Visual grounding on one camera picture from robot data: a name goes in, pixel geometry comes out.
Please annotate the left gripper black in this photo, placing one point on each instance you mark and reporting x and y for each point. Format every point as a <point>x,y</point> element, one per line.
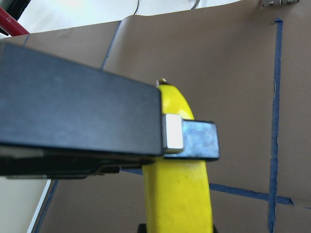
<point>63,120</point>

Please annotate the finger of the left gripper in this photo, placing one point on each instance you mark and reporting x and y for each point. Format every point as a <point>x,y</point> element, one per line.
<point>200,140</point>

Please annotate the red bottle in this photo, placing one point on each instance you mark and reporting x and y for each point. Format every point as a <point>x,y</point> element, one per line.
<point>10,25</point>

